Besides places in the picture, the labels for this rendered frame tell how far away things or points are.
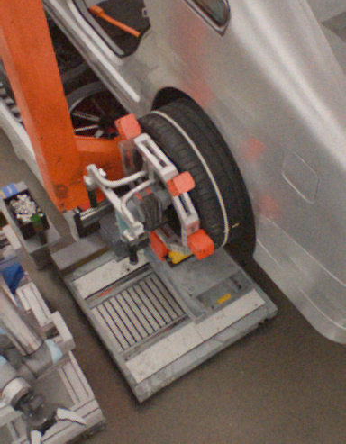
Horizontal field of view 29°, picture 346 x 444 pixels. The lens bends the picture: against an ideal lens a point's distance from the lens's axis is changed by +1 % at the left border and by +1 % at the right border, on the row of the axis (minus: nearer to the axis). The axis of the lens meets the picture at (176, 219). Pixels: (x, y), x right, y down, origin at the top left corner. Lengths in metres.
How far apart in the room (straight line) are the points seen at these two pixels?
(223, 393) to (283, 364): 0.33
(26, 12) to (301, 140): 1.06
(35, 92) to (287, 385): 1.80
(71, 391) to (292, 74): 1.77
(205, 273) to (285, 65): 1.53
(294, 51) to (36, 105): 1.11
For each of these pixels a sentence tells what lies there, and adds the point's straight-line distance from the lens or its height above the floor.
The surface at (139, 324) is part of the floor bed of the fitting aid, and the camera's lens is 3.39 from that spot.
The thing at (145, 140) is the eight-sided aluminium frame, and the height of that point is 1.12.
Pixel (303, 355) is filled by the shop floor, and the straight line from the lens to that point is 3.41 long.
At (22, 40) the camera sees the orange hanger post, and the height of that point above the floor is 1.54.
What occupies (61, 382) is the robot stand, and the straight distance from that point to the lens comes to 3.15.
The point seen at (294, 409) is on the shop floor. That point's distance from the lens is 3.30.
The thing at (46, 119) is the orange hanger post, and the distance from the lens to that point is 2.77.
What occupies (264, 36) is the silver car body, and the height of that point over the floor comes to 1.75.
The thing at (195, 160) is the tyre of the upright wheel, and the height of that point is 1.14.
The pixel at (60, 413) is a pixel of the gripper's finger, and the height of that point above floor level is 1.23.
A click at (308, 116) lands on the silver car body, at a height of 1.67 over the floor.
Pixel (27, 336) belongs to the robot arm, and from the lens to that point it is 2.13.
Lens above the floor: 3.08
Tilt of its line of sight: 55 degrees down
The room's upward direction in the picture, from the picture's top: 3 degrees counter-clockwise
